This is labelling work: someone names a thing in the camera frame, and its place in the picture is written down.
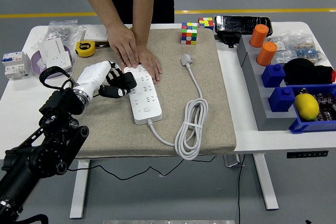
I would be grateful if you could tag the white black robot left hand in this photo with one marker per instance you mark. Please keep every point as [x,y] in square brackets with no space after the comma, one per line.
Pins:
[94,75]

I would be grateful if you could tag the person's right hand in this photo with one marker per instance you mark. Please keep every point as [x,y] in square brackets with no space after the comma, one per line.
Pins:
[123,45]

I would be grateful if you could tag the person's left hand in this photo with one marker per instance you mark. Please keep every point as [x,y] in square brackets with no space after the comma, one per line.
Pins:
[149,61]

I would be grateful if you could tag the black plug adapter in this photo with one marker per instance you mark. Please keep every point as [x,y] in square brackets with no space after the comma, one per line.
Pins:
[130,79]

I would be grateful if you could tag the white power strip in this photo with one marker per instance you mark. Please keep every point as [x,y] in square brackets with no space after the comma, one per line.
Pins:
[145,103]

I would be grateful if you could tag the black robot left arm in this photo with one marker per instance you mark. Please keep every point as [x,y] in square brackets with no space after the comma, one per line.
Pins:
[39,153]

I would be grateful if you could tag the person's left forearm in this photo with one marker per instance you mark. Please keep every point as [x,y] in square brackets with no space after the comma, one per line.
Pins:
[144,3]

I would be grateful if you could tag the yellow tape measure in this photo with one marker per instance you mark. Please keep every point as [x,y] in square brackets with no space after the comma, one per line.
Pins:
[85,49]

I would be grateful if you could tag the white flat card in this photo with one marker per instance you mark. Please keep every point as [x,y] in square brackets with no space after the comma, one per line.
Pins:
[94,33]

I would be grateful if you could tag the large colourful puzzle cube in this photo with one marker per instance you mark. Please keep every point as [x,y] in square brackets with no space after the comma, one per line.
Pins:
[189,33]

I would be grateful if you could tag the clear bag of metal screws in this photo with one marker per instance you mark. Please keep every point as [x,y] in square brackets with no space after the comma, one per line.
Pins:
[63,32]

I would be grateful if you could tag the white table leg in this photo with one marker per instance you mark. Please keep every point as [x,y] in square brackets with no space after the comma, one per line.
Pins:
[78,192]
[266,184]

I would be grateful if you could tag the purple bowl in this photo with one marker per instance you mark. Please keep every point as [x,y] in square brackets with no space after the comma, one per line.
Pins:
[36,70]

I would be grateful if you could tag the grey-brown mat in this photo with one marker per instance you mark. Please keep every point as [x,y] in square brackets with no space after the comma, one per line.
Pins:
[126,134]

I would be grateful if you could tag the black table control panel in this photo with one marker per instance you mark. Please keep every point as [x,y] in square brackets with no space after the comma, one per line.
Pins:
[307,154]

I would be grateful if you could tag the small colourful puzzle cube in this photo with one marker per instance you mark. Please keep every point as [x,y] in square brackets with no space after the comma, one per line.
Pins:
[206,23]

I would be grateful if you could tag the white circuit breaker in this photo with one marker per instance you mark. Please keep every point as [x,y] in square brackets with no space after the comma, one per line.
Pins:
[14,65]

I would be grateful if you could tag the blue plastic bin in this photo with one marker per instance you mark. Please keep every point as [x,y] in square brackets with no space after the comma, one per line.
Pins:
[309,128]

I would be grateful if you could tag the grey under-table box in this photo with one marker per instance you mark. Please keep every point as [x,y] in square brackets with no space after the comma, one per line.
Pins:
[232,161]

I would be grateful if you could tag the glossy black device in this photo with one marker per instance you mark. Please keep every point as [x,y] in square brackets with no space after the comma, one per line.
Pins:
[241,24]

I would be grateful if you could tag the orange cylinder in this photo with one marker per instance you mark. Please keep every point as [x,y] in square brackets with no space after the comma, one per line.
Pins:
[266,53]
[258,36]

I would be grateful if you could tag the yellow lemon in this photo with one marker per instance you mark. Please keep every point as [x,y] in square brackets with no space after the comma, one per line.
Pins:
[306,107]

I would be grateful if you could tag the grey stepped block holder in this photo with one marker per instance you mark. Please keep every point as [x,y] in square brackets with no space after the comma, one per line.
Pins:
[258,108]

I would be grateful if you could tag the dark cylindrical components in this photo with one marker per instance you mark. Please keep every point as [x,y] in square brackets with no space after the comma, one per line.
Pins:
[325,103]

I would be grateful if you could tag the blue square peg block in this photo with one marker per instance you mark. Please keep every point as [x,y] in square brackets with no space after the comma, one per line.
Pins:
[281,99]
[273,75]

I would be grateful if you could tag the clear bag of small parts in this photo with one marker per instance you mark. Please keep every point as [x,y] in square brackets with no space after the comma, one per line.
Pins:
[282,51]

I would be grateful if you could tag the red block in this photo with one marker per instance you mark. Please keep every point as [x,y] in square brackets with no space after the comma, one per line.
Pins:
[333,76]

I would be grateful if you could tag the black cloth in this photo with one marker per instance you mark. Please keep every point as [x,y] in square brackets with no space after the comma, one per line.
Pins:
[304,73]

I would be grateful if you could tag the clear bag of blue components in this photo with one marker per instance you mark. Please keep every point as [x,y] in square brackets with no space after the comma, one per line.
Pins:
[308,51]

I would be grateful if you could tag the white wall socket panels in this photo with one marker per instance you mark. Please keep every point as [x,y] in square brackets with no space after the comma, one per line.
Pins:
[59,60]

